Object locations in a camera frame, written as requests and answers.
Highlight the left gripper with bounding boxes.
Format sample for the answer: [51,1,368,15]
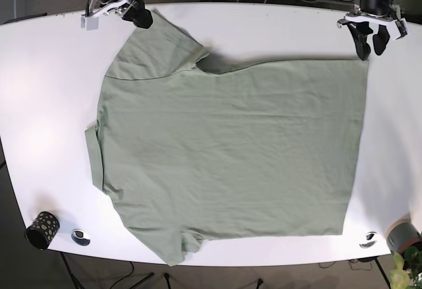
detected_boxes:
[337,0,409,61]

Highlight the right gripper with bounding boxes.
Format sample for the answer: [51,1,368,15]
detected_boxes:
[81,0,153,29]

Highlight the sage green T-shirt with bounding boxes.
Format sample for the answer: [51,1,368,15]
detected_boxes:
[85,13,369,266]

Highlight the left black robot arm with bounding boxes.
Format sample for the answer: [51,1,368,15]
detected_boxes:
[337,0,410,61]

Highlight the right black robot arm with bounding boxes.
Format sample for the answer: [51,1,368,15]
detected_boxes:
[81,0,153,30]

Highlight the grey flower pot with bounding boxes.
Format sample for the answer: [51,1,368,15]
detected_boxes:
[386,220,421,254]

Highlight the right silver table grommet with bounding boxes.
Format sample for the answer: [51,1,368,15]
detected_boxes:
[359,232,378,249]

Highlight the silver table grommet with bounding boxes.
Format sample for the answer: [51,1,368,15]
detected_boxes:
[71,229,90,247]
[359,232,378,249]

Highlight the green potted plant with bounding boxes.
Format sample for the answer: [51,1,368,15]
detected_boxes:
[390,245,421,289]

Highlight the left silver table grommet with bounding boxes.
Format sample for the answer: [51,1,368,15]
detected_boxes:
[71,229,90,247]

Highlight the black gold-dotted cup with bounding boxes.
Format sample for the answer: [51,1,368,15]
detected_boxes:
[24,211,60,250]

